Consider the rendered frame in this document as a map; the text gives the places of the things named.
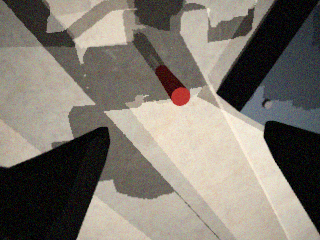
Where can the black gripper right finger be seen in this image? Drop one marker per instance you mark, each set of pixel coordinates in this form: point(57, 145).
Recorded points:
point(297, 153)

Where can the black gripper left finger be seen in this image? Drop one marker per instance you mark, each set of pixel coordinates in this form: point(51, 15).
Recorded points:
point(46, 197)

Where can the red peg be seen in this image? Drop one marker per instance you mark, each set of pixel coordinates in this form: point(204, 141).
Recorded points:
point(177, 92)

